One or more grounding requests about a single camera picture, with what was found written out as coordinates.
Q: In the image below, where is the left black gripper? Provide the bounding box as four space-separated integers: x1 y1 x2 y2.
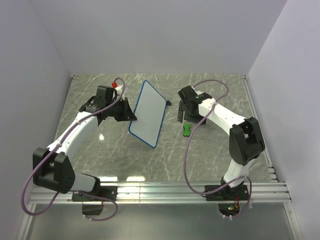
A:
106 97 137 122

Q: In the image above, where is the green whiteboard eraser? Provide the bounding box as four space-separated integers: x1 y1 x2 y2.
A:
182 123 192 137

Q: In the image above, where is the blue framed whiteboard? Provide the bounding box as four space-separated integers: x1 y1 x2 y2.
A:
128 80 172 148

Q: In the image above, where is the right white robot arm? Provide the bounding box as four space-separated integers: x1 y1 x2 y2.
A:
178 84 266 200

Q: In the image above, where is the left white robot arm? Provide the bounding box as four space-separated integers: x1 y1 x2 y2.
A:
32 83 137 201

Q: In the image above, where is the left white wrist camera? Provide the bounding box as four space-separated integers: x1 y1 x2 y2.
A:
111 82 128 100

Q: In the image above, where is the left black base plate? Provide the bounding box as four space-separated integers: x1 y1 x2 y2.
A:
71 186 118 202

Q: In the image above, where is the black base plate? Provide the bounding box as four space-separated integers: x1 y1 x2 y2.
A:
71 186 118 202
204 184 249 201

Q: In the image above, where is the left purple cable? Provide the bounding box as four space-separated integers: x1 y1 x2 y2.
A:
20 77 119 221

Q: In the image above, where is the purple cable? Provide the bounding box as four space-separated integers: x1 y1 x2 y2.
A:
183 79 252 220
20 77 119 221

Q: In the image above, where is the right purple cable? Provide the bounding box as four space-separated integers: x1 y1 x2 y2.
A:
183 79 252 220

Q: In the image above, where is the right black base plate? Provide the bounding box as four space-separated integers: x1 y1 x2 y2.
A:
204 184 249 201

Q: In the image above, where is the aluminium rail frame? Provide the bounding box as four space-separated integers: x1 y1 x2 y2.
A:
19 73 302 240

